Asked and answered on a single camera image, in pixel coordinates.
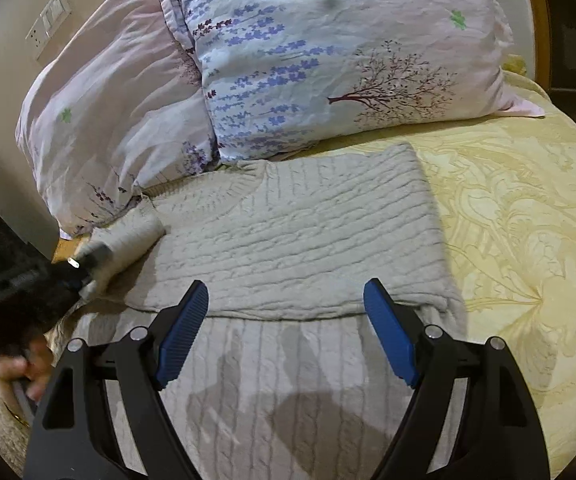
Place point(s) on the blue floral tree pillow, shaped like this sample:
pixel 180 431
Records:
pixel 281 75

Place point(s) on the white wall switch plate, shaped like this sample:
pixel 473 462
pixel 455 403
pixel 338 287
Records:
pixel 46 25

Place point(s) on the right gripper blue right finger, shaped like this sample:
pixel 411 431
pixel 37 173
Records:
pixel 499 435

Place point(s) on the yellow patterned bedsheet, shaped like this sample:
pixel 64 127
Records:
pixel 505 193

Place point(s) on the person's hand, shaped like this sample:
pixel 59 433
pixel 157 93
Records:
pixel 36 365

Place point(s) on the pink floral pillow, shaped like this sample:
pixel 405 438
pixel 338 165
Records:
pixel 119 110

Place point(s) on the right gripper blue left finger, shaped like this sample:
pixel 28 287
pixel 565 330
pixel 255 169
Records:
pixel 72 435

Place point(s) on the beige cable knit sweater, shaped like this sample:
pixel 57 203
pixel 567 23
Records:
pixel 287 379

